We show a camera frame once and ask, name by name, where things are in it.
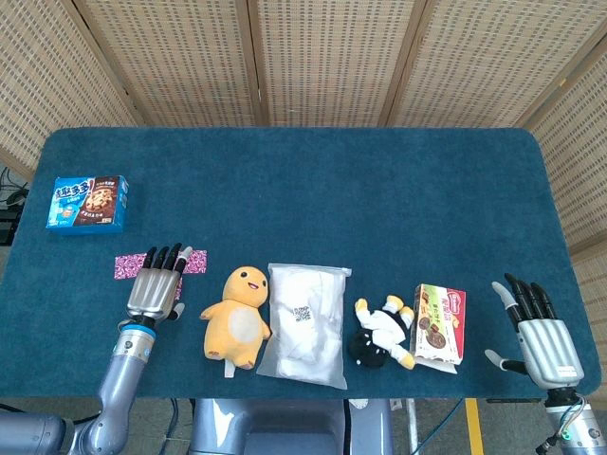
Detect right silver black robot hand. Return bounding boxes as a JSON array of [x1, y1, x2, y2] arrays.
[[484, 273, 585, 391]]

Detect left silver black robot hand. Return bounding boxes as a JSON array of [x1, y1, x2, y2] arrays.
[[125, 242, 193, 324]]

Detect orange plush toy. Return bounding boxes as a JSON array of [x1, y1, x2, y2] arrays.
[[198, 265, 272, 380]]

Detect blue chocolate cookie box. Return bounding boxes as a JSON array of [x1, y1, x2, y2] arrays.
[[46, 174, 132, 237]]

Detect yellow floor tape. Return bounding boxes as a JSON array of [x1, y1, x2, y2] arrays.
[[464, 398, 485, 455]]

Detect green red biscuit box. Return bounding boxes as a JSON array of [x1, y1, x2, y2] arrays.
[[408, 282, 468, 375]]

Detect white clothes in plastic bag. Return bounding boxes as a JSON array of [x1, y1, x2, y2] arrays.
[[255, 263, 353, 391]]

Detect grey metal table leg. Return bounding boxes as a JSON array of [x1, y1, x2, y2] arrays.
[[405, 398, 421, 455]]

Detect black white plush doll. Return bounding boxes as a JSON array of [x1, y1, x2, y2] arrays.
[[347, 294, 417, 371]]

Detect grey robot torso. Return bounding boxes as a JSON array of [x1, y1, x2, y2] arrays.
[[189, 398, 395, 455]]

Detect blue carpet table cover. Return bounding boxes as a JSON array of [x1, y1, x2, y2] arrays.
[[0, 126, 602, 400]]

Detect woven bamboo folding screen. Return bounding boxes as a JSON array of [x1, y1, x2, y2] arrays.
[[0, 0, 607, 413]]

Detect blue cable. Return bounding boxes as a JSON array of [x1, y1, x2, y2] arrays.
[[417, 398, 465, 454]]

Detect black equipment with cables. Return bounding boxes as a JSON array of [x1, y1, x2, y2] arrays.
[[0, 165, 28, 246]]

